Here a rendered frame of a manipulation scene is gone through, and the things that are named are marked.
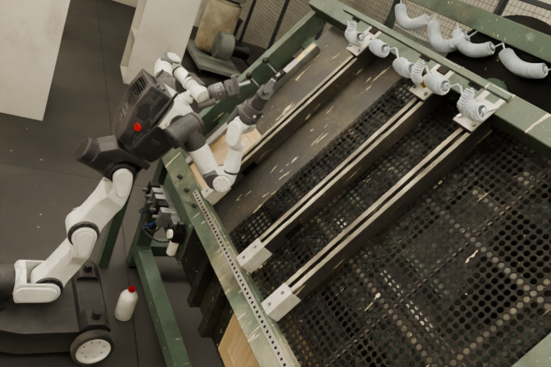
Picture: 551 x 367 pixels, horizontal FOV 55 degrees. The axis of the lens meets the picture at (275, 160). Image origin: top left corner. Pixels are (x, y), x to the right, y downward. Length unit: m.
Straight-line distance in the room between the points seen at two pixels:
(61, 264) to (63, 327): 0.30
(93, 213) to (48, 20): 2.49
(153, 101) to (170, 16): 4.10
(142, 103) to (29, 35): 2.63
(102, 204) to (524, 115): 1.79
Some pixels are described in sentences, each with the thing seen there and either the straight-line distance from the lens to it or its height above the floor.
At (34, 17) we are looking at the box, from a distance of 4.77.
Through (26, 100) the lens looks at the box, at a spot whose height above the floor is 0.16.
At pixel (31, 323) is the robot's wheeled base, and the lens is 2.82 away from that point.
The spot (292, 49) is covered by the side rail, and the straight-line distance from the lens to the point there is 3.12.
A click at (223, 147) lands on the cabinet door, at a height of 1.07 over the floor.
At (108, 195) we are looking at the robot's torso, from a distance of 2.51.
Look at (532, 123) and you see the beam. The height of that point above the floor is 1.91.
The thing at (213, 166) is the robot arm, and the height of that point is 1.19.
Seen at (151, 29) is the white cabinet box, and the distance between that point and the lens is 6.36.
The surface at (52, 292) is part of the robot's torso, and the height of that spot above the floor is 0.30.
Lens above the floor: 2.14
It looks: 21 degrees down
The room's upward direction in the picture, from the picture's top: 23 degrees clockwise
